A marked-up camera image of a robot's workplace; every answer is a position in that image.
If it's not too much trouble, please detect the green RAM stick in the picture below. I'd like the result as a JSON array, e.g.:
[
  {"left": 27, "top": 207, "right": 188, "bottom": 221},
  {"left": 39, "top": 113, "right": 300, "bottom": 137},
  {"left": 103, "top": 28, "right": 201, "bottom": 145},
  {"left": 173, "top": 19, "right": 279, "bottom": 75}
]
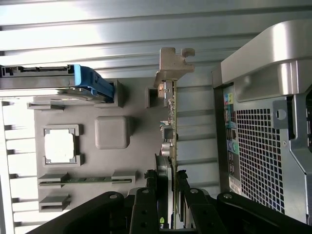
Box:
[{"left": 39, "top": 177, "right": 134, "bottom": 183}]

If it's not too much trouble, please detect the grey plastic parts rack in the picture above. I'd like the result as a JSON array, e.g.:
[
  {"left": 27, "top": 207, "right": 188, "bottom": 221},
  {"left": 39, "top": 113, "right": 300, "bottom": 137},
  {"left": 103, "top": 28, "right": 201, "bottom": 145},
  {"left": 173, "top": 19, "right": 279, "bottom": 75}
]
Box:
[{"left": 26, "top": 78, "right": 176, "bottom": 220}]

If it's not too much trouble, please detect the open black PC case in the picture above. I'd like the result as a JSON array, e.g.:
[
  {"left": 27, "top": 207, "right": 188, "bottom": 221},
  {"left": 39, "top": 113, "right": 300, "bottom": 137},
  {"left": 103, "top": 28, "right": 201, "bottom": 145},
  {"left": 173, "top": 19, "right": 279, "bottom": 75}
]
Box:
[{"left": 211, "top": 20, "right": 312, "bottom": 224}]

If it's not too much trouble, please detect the silver CPU chip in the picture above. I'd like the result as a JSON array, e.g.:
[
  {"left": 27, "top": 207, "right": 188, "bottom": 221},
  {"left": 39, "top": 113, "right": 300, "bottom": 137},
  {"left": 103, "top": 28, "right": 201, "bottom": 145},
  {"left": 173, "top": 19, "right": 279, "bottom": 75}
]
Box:
[{"left": 44, "top": 128, "right": 76, "bottom": 163}]

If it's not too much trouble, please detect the hard disk in blue carrier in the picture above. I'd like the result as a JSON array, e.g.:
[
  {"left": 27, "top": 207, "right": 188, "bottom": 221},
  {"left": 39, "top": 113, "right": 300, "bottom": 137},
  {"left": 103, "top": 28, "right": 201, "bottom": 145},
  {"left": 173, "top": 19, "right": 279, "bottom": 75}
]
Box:
[{"left": 0, "top": 63, "right": 115, "bottom": 104}]

